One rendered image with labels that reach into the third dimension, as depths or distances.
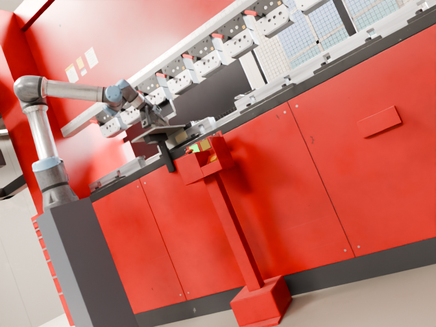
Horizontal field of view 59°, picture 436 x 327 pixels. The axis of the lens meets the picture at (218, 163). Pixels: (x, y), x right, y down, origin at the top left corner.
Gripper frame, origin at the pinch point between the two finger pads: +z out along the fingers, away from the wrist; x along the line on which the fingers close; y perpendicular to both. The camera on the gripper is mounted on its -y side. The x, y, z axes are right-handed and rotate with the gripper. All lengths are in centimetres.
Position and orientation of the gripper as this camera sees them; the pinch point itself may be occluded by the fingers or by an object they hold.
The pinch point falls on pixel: (165, 130)
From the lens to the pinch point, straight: 216.1
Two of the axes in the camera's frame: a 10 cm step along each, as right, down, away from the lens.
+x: -7.7, 3.8, 5.1
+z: 6.2, 6.1, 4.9
